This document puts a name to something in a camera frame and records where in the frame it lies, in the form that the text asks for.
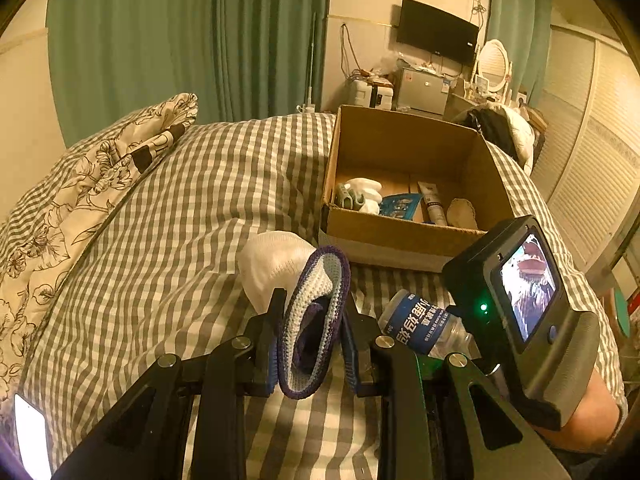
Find narrow green curtain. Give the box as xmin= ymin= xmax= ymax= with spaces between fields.
xmin=487 ymin=0 xmax=553 ymax=96

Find white louvred wardrobe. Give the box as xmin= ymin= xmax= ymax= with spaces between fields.
xmin=530 ymin=25 xmax=640 ymax=271

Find blue and white tissue pack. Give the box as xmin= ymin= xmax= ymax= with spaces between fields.
xmin=378 ymin=193 xmax=421 ymax=223

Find person's right forearm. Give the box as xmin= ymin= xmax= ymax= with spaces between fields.
xmin=530 ymin=370 xmax=628 ymax=453

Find black wall television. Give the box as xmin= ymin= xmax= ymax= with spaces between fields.
xmin=396 ymin=0 xmax=480 ymax=67

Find floral pillow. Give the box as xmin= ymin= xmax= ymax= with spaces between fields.
xmin=0 ymin=92 xmax=199 ymax=406

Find white sock with purple cuff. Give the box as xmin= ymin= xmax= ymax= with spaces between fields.
xmin=239 ymin=230 xmax=352 ymax=401

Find oval white vanity mirror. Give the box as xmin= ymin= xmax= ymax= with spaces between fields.
xmin=477 ymin=39 xmax=514 ymax=92

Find cardboard box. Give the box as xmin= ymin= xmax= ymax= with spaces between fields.
xmin=318 ymin=105 xmax=516 ymax=273

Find white pole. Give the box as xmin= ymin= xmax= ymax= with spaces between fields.
xmin=305 ymin=12 xmax=317 ymax=111

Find hanging wall cables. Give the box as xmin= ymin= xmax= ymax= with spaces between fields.
xmin=340 ymin=22 xmax=361 ymax=73

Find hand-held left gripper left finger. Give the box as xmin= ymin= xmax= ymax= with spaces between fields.
xmin=50 ymin=287 xmax=288 ymax=480

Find white toothpaste tube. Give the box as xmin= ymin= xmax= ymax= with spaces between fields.
xmin=417 ymin=181 xmax=448 ymax=226

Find black jacket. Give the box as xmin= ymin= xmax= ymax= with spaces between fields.
xmin=465 ymin=107 xmax=521 ymax=156

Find stool with green seat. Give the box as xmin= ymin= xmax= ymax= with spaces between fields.
xmin=612 ymin=287 xmax=632 ymax=338

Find clear plastic bag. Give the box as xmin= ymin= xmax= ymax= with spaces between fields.
xmin=377 ymin=52 xmax=401 ymax=78

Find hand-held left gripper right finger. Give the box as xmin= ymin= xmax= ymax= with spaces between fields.
xmin=340 ymin=295 xmax=571 ymax=480

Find water bottle with blue label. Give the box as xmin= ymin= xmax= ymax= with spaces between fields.
xmin=377 ymin=288 xmax=481 ymax=361

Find wide green curtain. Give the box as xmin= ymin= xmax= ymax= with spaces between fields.
xmin=46 ymin=0 xmax=332 ymax=148

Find white oil heater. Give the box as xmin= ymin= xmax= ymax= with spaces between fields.
xmin=350 ymin=80 xmax=393 ymax=109

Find small silver fridge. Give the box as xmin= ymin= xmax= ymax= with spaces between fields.
xmin=395 ymin=66 xmax=451 ymax=116

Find white padded coat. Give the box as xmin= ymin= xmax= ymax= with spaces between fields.
xmin=500 ymin=105 xmax=536 ymax=171

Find lit smartphone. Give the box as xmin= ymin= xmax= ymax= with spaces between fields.
xmin=12 ymin=392 xmax=53 ymax=476

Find grey-green plastic clip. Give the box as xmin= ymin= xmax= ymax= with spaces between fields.
xmin=334 ymin=183 xmax=366 ymax=211

